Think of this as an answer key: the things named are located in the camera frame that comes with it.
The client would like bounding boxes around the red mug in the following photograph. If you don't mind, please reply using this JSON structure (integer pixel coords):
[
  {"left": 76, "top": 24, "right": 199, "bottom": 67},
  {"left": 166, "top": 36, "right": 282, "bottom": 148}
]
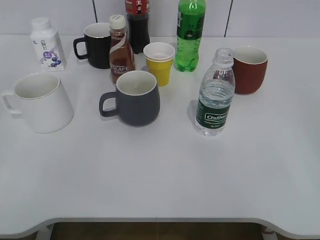
[{"left": 232, "top": 46, "right": 268, "bottom": 95}]

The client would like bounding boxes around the yellow paper cup stack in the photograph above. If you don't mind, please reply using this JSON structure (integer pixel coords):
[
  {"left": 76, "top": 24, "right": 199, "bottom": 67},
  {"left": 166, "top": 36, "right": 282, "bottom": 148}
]
[{"left": 143, "top": 42, "right": 176, "bottom": 87}]

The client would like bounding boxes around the green soda bottle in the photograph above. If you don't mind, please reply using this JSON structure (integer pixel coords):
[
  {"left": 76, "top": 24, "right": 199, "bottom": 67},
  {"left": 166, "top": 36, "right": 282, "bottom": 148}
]
[{"left": 175, "top": 0, "right": 207, "bottom": 72}]

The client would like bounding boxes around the grey mug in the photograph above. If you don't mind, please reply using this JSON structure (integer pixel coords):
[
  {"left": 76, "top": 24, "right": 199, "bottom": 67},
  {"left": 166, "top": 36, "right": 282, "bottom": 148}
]
[{"left": 98, "top": 70, "right": 161, "bottom": 127}]

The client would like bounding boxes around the brown Nescafe coffee bottle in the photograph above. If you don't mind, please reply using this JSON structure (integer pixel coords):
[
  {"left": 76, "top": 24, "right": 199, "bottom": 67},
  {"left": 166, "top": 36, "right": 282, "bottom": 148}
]
[{"left": 109, "top": 14, "right": 136, "bottom": 84}]

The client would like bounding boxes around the white yogurt drink bottle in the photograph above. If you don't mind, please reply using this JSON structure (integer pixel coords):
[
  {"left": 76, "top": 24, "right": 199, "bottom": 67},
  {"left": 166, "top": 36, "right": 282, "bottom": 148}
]
[{"left": 30, "top": 17, "right": 66, "bottom": 72}]

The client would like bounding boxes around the black mug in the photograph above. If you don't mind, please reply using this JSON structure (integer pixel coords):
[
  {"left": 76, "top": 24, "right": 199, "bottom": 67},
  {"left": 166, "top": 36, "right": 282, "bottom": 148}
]
[{"left": 73, "top": 22, "right": 111, "bottom": 69}]

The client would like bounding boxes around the white mug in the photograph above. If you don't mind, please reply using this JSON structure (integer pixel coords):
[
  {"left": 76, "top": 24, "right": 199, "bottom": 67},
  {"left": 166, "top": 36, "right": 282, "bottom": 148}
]
[{"left": 1, "top": 72, "right": 75, "bottom": 134}]

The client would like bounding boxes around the dark cola bottle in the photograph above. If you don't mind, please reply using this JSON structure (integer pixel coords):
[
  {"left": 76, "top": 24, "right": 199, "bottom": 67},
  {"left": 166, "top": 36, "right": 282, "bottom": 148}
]
[{"left": 125, "top": 0, "right": 150, "bottom": 54}]

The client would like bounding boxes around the clear water bottle green label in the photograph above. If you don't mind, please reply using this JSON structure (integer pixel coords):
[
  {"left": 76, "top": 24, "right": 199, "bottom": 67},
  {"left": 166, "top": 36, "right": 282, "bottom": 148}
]
[{"left": 195, "top": 48, "right": 236, "bottom": 137}]

